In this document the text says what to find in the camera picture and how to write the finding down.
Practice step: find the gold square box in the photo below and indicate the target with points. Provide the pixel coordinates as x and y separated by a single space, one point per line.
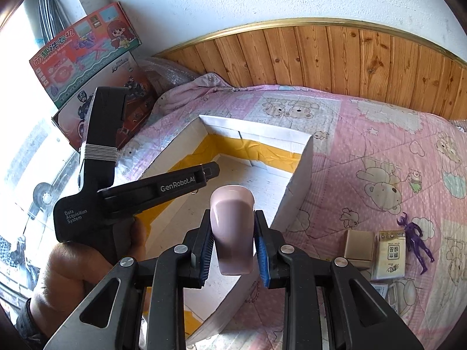
359 248

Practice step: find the purple action figure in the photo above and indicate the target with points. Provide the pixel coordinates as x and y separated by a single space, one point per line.
414 241

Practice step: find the left hand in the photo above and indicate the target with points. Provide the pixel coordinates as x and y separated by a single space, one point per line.
61 286

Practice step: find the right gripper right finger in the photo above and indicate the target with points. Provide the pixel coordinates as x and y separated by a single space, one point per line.
272 267

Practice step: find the white cardboard box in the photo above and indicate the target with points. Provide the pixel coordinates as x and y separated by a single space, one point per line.
262 167

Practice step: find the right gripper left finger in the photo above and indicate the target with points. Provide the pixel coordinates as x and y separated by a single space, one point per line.
200 244

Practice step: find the pink plastic cup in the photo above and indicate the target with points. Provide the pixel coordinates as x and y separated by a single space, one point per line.
232 224

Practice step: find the pink cartoon bed quilt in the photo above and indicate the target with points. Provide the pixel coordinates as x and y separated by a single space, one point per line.
371 162

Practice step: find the yellow tissue pack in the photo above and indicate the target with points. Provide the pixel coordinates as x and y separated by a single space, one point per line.
390 254

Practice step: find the wooden headboard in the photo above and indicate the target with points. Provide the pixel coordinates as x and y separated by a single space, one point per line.
347 57

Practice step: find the staples box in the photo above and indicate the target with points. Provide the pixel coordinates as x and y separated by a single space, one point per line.
381 288

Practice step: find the white glue stick tube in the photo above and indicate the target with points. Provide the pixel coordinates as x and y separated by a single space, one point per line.
402 295

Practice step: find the colourful toy box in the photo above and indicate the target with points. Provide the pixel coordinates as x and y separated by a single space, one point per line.
80 51

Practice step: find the robot toy box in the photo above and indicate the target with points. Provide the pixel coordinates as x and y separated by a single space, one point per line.
118 100

